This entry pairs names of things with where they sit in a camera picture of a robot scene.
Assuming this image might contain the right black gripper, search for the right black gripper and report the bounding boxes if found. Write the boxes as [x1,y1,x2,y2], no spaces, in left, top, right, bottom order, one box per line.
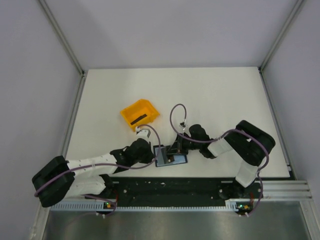
[166,133,202,156]

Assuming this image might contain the black credit card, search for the black credit card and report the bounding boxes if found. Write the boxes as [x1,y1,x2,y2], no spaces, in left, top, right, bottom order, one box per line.
[154,146,167,167]

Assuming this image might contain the yellow plastic bin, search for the yellow plastic bin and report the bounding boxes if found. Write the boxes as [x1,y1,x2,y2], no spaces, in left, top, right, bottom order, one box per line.
[120,99,160,132]

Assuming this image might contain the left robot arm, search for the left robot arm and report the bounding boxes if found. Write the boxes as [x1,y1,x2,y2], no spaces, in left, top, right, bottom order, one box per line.
[32,138,155,208]

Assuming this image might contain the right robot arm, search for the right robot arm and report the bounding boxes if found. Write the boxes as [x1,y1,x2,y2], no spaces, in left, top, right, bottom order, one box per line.
[165,120,276,198]

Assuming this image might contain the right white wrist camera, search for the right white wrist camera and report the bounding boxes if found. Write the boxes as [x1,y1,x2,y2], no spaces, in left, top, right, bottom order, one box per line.
[179,121,188,131]

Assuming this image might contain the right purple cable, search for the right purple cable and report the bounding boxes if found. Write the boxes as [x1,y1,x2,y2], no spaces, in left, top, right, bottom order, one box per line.
[169,103,271,217]

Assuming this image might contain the purple cable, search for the purple cable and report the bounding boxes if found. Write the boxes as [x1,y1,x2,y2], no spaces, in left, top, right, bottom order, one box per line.
[169,103,271,217]
[33,124,162,217]

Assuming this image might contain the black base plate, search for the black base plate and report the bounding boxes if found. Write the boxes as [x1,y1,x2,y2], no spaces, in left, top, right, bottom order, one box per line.
[99,177,262,207]

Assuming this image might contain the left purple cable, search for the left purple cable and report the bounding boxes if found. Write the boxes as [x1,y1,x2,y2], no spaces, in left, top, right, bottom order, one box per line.
[33,124,162,217]

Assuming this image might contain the grey cable duct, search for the grey cable duct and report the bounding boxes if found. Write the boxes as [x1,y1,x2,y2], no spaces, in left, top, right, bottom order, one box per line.
[50,200,250,212]

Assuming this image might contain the left aluminium frame post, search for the left aluminium frame post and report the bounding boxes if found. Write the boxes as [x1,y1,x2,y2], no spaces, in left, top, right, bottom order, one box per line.
[38,0,86,76]

